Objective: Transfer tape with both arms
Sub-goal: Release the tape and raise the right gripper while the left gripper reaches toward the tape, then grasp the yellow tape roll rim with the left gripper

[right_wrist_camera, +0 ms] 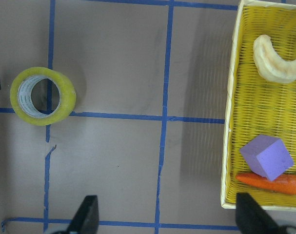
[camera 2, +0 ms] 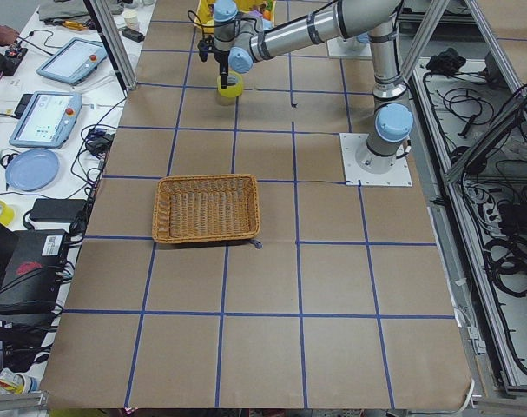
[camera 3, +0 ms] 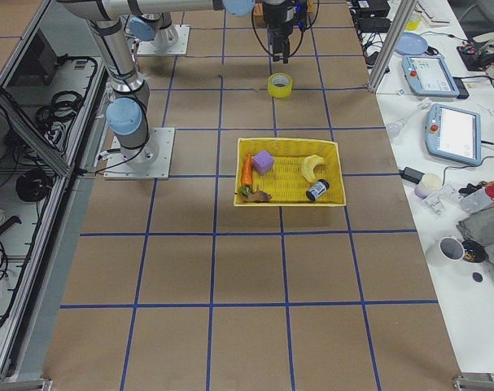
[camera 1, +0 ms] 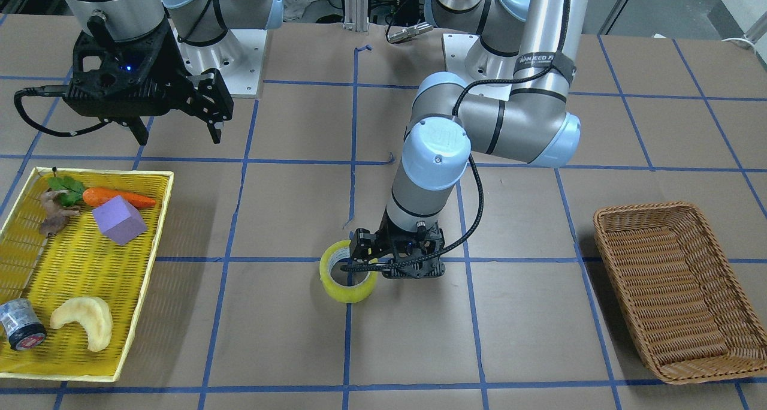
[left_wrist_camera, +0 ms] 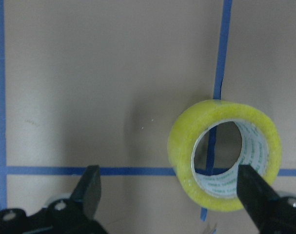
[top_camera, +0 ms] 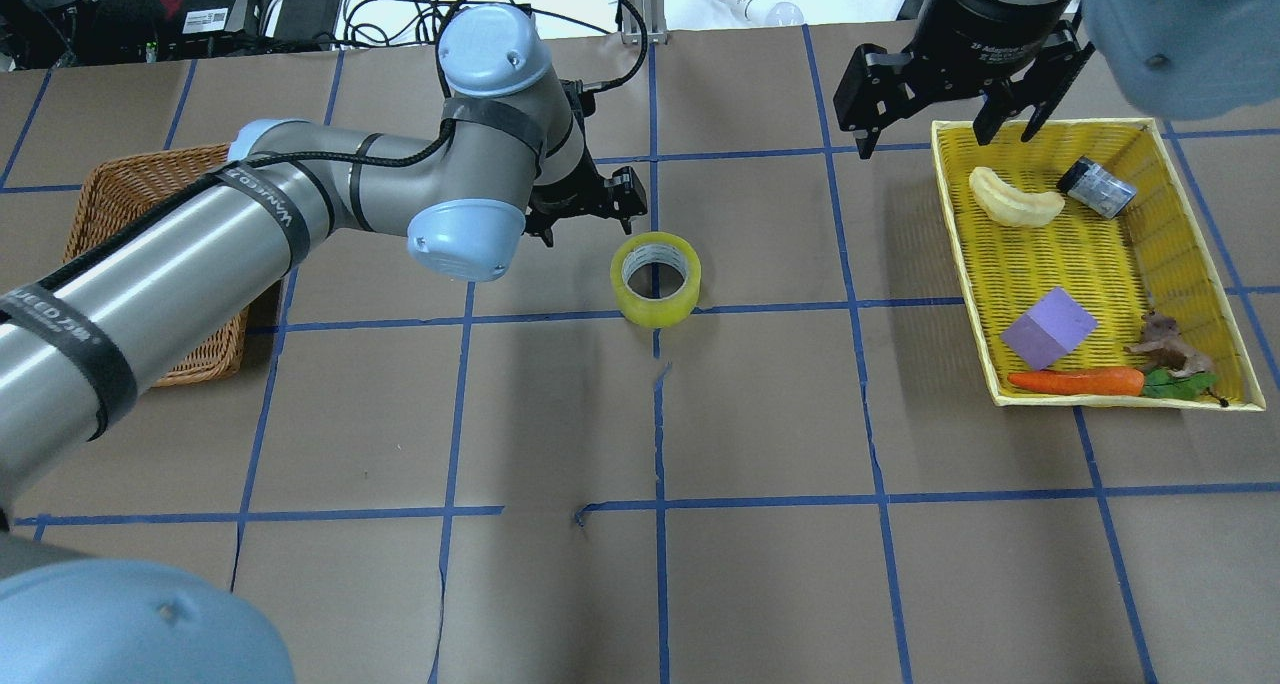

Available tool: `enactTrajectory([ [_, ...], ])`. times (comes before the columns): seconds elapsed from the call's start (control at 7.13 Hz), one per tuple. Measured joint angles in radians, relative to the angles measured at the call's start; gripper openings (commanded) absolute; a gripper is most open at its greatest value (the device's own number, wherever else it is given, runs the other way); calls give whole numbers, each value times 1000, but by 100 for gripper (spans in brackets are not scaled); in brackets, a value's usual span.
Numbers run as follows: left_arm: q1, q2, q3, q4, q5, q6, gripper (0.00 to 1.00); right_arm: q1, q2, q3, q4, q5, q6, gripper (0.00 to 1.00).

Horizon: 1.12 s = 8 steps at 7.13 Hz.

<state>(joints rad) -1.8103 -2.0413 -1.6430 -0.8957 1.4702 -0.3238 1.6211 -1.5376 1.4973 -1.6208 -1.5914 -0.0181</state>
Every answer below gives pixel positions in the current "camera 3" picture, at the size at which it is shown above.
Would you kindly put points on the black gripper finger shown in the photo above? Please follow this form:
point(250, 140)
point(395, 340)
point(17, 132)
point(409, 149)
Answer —
point(285, 50)
point(275, 46)

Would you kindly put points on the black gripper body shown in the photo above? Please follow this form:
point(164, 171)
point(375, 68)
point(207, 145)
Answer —
point(277, 17)

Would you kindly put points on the yellow tape roll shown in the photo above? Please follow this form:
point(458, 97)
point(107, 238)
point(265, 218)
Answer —
point(279, 85)

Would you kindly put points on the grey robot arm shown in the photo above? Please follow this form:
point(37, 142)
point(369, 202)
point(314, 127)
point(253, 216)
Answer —
point(127, 114)
point(145, 27)

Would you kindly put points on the purple foam cube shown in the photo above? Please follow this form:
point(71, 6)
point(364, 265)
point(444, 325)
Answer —
point(262, 162)

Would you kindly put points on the pale croissant bread toy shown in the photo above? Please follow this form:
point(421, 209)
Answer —
point(308, 166)

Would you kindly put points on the blue plate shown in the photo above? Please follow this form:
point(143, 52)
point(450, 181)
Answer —
point(411, 44)

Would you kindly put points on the orange toy carrot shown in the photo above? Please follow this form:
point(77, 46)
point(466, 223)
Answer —
point(247, 175)

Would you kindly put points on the yellow woven tray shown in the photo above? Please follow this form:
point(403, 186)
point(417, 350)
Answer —
point(284, 182)

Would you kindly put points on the small labelled can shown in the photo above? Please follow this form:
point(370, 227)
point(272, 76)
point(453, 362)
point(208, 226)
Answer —
point(318, 189)

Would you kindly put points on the brown ginger root toy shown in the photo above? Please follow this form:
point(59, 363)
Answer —
point(256, 197)

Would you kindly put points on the far teach pendant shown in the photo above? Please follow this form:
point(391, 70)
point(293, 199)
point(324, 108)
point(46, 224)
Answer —
point(429, 76)

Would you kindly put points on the teach pendant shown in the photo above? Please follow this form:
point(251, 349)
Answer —
point(429, 76)
point(453, 134)

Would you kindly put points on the black power adapter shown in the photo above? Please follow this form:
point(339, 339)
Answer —
point(411, 175)

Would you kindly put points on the near teach pendant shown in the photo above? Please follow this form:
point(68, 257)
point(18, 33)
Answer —
point(453, 134)

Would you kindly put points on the white mug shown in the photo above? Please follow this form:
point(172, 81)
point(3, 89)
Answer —
point(445, 252)

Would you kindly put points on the aluminium frame post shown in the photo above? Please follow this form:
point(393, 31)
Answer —
point(401, 18)

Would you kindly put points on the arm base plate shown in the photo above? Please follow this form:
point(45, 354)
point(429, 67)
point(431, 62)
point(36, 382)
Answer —
point(169, 42)
point(153, 161)

